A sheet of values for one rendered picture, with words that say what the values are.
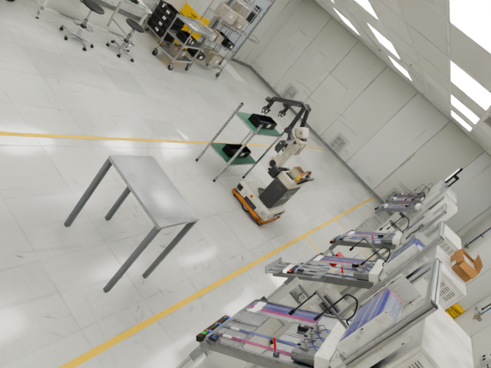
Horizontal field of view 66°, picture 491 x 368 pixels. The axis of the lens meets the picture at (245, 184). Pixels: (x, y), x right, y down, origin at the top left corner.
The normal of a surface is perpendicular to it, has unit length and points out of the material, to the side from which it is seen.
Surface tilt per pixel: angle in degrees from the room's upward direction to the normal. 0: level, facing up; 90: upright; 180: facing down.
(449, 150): 90
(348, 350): 90
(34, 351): 0
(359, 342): 90
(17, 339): 0
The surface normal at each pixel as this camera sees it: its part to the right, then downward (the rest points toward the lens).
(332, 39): -0.48, 0.07
